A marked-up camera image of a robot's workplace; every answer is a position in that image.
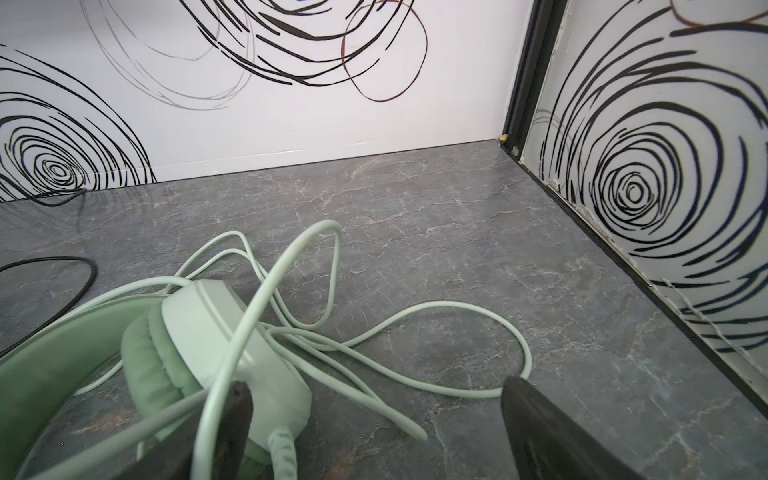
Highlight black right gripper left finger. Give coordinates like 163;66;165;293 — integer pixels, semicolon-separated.
115;381;253;480

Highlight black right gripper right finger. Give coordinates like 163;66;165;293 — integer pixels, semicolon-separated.
501;377;641;479

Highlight black headphone cable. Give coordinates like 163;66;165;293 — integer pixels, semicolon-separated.
0;256;99;358

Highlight mint green headphones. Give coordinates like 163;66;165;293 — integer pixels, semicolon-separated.
1;220;502;479

